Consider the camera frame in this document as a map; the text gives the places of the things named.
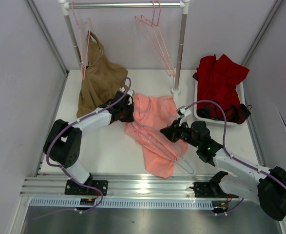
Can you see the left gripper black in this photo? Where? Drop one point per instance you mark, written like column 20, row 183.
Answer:
column 130, row 118

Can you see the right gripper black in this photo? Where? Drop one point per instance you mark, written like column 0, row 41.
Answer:
column 172, row 133

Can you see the blue wire hanger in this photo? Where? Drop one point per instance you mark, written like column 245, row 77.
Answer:
column 159, row 154

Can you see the pink skirt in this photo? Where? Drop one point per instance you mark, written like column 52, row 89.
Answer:
column 151, row 114

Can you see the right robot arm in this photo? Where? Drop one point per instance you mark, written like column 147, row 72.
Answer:
column 264, row 186

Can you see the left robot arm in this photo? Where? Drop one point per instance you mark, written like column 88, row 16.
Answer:
column 62, row 146

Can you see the pink hanger middle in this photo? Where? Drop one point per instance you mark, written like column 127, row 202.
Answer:
column 152, row 41

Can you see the pink hanger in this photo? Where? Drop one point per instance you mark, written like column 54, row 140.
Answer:
column 152, row 41
column 84, row 28
column 161, row 36

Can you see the pink hanger far left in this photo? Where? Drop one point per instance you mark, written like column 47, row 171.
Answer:
column 84, row 28

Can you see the pink hanger right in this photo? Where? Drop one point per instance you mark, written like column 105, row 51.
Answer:
column 161, row 36

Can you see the tan brown garment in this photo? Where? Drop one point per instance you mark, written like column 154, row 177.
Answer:
column 102, row 78

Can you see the red garment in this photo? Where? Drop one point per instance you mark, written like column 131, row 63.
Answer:
column 217, row 81

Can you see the white laundry basket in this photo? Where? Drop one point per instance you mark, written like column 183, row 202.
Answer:
column 241, row 96

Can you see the metal clothes rack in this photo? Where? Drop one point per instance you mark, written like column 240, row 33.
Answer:
column 149, row 28

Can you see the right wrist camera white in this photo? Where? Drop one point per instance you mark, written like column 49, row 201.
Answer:
column 184, row 114

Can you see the right black mount plate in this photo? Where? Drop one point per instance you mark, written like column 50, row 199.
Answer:
column 208, row 190

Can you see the white slotted cable duct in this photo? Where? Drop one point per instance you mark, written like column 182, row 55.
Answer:
column 124, row 203

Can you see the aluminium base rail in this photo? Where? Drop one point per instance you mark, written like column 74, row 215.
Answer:
column 133, row 186

